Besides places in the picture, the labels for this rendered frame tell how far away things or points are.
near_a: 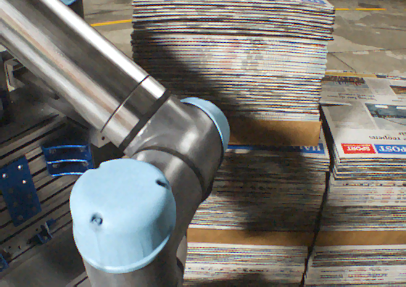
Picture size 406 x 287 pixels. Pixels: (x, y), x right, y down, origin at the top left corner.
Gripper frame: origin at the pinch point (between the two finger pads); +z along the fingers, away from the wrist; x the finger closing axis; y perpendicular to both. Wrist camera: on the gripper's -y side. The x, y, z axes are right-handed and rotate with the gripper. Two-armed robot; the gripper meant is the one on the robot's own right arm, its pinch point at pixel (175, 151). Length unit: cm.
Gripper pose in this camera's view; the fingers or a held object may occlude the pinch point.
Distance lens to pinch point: 61.9
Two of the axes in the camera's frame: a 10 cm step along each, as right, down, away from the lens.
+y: 0.0, -8.4, -5.5
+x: -10.0, -0.4, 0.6
